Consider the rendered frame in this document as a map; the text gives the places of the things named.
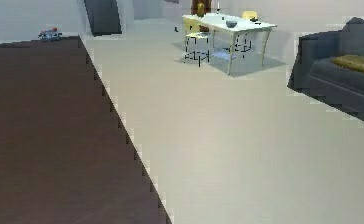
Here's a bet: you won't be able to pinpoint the mustard yellow cushion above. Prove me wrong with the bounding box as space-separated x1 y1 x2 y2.
331 54 364 75

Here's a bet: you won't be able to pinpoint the small blue red toy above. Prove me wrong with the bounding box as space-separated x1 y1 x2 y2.
37 27 64 43

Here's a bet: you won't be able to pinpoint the dark grey sofa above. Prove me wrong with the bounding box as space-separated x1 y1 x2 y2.
287 17 364 123

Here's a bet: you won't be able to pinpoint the dark grey door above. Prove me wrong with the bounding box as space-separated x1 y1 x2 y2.
83 0 123 37

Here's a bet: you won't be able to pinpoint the yellow chair black legs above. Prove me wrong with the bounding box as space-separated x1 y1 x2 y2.
182 18 211 68
235 10 260 60

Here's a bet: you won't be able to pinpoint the white dining table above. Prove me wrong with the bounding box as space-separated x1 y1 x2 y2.
182 13 278 77

